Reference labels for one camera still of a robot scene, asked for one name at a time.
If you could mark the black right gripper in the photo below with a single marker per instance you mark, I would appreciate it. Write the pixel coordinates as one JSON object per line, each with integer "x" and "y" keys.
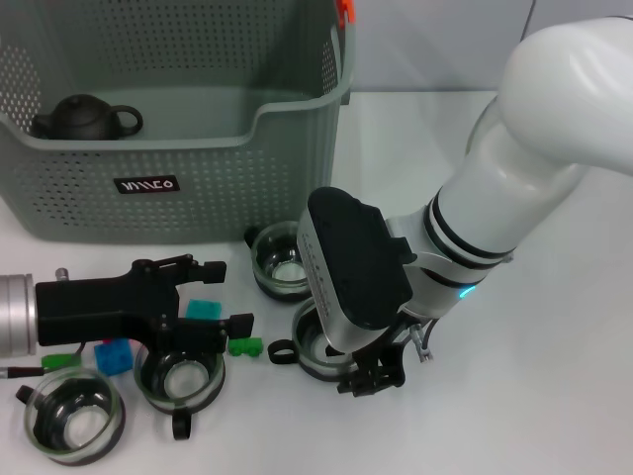
{"x": 386, "y": 351}

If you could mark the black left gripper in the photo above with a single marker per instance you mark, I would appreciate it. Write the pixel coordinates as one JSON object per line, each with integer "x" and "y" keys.
{"x": 99, "y": 307}

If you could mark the glass teacup with black base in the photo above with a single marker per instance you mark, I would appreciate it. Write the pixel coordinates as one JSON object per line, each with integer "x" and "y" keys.
{"x": 277, "y": 272}
{"x": 178, "y": 383}
{"x": 74, "y": 425}
{"x": 306, "y": 341}

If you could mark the grey-green perforated storage bin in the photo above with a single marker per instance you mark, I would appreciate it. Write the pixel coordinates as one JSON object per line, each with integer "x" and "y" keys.
{"x": 198, "y": 198}

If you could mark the teal building brick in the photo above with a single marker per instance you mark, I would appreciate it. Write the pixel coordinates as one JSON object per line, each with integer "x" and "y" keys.
{"x": 203, "y": 309}

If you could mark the green building brick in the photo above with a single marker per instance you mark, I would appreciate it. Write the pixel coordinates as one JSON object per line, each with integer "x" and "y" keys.
{"x": 57, "y": 361}
{"x": 244, "y": 346}

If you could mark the blue building brick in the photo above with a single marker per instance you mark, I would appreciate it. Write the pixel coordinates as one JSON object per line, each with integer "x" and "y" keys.
{"x": 114, "y": 358}

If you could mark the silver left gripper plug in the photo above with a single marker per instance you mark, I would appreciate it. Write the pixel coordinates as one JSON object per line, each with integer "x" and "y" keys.
{"x": 62, "y": 273}

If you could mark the dark clay teapot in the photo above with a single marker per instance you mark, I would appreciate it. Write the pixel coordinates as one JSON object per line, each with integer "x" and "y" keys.
{"x": 79, "y": 119}

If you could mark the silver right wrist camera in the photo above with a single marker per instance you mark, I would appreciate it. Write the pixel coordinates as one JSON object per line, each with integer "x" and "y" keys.
{"x": 356, "y": 257}

